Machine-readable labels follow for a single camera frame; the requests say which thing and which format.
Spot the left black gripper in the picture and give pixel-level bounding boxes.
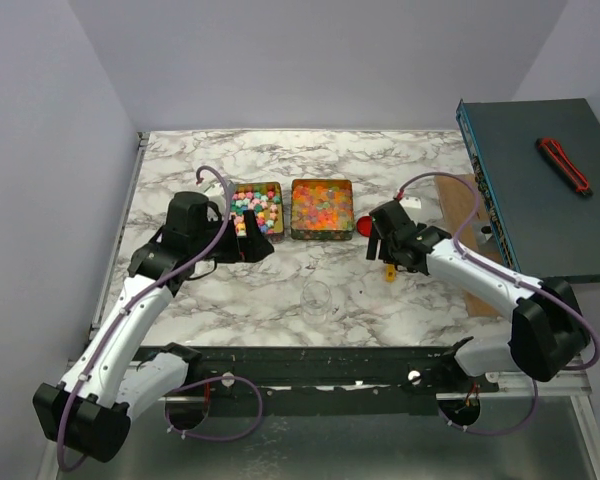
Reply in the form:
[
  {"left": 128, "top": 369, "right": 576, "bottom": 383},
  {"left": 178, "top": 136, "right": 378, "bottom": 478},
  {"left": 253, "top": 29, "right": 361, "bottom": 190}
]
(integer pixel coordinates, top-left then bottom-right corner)
[{"left": 192, "top": 209, "right": 275, "bottom": 263}]

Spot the yellow plastic scoop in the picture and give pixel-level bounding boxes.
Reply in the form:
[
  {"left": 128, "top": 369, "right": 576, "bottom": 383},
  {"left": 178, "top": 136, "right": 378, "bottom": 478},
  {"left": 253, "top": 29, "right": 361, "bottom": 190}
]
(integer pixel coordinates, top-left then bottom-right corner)
[{"left": 385, "top": 264, "right": 397, "bottom": 283}]

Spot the tin of paper stars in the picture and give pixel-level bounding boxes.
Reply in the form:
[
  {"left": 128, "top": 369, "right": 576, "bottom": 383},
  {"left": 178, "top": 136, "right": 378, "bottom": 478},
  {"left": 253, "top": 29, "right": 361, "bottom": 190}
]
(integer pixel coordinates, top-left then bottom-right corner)
[{"left": 219, "top": 181, "right": 284, "bottom": 243}]

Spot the tin of gummy candies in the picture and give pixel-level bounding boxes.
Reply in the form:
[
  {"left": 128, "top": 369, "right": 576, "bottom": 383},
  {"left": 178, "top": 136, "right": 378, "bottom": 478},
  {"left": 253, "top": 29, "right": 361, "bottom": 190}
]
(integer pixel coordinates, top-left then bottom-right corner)
[{"left": 290, "top": 179, "right": 354, "bottom": 241}]

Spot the clear glass jar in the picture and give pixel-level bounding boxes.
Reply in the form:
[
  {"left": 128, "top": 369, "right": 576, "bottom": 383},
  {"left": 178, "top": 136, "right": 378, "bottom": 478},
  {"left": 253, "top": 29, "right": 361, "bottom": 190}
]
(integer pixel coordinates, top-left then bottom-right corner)
[{"left": 300, "top": 281, "right": 332, "bottom": 327}]

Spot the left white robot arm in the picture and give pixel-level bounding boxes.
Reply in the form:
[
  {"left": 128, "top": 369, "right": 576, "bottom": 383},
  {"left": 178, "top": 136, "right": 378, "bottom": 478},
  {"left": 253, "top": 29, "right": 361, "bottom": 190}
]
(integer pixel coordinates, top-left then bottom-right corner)
[{"left": 33, "top": 192, "right": 274, "bottom": 462}]

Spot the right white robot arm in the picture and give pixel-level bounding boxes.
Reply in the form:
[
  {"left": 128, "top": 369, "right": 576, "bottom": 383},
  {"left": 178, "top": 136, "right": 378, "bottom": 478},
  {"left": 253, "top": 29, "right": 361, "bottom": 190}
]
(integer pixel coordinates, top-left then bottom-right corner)
[{"left": 367, "top": 200, "right": 591, "bottom": 392}]

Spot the red jar lid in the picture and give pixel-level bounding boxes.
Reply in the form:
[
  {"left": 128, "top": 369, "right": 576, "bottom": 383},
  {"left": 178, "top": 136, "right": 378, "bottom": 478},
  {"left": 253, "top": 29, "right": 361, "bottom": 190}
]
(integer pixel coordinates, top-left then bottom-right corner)
[{"left": 356, "top": 215, "right": 373, "bottom": 238}]

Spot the wooden board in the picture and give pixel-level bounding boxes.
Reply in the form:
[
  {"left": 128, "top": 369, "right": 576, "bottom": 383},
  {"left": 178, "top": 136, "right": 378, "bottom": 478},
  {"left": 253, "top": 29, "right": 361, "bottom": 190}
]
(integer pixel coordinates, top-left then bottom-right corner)
[{"left": 434, "top": 176, "right": 504, "bottom": 317}]

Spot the dark grey metal box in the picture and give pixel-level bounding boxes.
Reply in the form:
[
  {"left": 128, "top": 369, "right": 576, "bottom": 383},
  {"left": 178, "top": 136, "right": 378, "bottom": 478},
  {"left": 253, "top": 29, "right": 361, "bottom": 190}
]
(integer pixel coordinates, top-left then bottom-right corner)
[{"left": 456, "top": 99, "right": 600, "bottom": 284}]

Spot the red black utility knife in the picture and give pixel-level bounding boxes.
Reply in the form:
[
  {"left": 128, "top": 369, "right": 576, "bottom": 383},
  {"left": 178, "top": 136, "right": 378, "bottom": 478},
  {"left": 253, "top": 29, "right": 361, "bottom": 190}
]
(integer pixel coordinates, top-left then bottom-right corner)
[{"left": 535, "top": 137, "right": 593, "bottom": 197}]

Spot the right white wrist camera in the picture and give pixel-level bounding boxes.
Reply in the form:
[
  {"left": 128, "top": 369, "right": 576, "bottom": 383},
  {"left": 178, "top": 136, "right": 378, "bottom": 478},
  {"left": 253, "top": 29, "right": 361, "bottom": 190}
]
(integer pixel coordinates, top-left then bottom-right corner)
[{"left": 401, "top": 197, "right": 422, "bottom": 211}]

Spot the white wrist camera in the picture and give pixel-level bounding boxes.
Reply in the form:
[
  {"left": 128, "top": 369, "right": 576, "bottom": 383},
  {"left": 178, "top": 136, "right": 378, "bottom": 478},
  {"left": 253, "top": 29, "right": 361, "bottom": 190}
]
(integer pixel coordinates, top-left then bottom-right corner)
[
  {"left": 401, "top": 197, "right": 422, "bottom": 211},
  {"left": 200, "top": 182, "right": 235, "bottom": 222}
]

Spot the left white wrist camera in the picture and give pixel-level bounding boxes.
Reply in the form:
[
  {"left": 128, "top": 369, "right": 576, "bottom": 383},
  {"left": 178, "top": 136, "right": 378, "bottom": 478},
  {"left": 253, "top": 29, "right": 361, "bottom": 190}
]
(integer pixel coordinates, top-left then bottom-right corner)
[{"left": 200, "top": 182, "right": 235, "bottom": 222}]

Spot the small metal bracket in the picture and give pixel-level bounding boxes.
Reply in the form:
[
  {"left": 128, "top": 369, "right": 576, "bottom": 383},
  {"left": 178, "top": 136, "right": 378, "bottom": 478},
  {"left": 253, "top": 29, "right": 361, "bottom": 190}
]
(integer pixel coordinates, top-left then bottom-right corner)
[{"left": 472, "top": 221, "right": 498, "bottom": 255}]

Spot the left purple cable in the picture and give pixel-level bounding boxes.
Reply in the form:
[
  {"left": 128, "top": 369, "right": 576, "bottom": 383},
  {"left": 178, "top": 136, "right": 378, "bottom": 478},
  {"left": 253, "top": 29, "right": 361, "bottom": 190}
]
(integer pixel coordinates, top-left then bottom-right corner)
[{"left": 54, "top": 165, "right": 265, "bottom": 472}]

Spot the black mounting rail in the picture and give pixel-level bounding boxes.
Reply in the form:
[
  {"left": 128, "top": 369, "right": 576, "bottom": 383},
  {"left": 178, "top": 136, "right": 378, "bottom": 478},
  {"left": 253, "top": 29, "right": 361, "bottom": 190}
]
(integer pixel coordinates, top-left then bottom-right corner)
[{"left": 110, "top": 343, "right": 496, "bottom": 420}]

